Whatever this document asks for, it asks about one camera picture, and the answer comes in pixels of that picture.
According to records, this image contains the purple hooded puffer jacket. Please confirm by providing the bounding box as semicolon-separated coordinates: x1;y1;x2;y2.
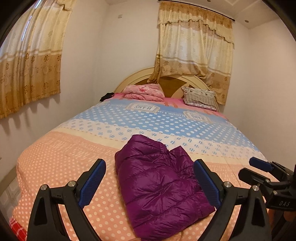
115;134;216;239

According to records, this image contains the beige floral curtain with valance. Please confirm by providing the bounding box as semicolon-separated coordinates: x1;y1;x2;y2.
148;1;234;106

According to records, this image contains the striped pillow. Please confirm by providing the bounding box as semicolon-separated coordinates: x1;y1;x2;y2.
181;87;219;111

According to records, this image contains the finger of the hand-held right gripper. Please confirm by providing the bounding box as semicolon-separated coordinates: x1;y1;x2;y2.
249;157;290;180
238;168;275;189

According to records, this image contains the cream wooden headboard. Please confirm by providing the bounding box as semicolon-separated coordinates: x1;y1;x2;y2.
114;67;218;102

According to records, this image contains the pink folded blanket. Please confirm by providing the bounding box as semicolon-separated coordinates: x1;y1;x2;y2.
122;84;165;102

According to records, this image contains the red plaid bed sheet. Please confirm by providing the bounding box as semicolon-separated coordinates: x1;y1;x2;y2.
9;217;28;237

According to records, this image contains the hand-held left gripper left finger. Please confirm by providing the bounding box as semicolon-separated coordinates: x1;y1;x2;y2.
27;159;107;241

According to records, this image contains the black cloth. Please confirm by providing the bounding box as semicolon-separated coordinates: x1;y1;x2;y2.
100;92;115;102

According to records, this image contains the polka dot bed quilt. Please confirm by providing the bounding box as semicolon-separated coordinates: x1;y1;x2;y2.
11;93;278;241

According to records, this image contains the dark curtain rod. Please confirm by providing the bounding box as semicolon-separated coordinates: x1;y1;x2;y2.
159;0;236;22

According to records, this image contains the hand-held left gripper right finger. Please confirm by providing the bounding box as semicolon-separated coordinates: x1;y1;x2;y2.
193;159;272;241

